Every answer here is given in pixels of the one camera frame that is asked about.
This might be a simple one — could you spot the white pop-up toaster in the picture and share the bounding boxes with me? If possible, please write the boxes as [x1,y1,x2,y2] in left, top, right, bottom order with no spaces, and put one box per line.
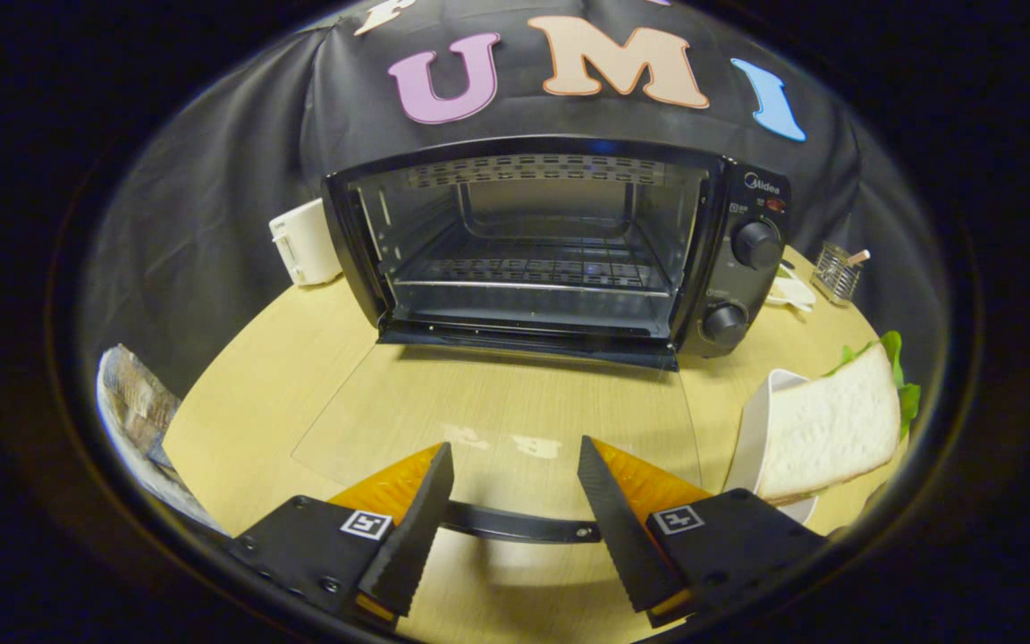
[269,199,343,287]

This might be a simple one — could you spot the lettuce sandwich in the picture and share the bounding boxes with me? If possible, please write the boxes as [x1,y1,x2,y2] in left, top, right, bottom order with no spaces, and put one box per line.
[758,331,922,502]

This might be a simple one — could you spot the black backdrop cloth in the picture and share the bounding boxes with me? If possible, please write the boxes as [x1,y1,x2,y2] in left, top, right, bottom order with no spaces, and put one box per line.
[77,0,945,394]

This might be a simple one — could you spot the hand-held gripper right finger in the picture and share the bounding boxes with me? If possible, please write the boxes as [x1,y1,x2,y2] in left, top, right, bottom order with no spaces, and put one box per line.
[578,436,829,629]

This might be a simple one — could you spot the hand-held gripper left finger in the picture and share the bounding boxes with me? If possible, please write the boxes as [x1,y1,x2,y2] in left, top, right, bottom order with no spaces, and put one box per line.
[227,442,456,627]

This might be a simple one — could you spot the wire mesh utensil holder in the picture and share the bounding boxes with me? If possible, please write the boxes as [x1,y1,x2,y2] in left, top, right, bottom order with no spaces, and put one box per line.
[810,241,872,308]

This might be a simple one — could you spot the white divided dish of beans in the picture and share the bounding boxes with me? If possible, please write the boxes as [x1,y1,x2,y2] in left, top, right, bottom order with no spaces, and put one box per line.
[765,259,818,314]

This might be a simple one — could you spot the black toaster oven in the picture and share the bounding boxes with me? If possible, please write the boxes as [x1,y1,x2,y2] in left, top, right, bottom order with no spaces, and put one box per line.
[291,134,793,545]

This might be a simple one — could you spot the white plate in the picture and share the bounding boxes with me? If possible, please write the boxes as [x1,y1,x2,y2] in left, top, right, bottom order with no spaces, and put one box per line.
[722,369,820,526]

